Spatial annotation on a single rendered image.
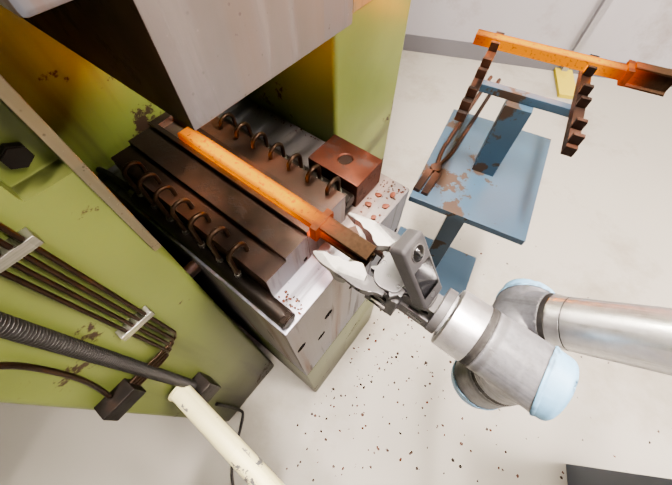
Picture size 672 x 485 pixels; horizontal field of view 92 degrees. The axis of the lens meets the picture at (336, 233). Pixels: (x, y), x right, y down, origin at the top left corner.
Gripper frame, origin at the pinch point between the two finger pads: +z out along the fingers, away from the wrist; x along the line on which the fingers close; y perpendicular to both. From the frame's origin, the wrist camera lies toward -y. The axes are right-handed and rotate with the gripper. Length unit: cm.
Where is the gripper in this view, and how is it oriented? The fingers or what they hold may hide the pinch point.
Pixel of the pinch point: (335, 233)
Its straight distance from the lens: 51.3
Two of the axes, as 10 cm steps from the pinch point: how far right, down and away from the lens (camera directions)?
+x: 6.2, -6.7, 4.1
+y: 0.0, 5.2, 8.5
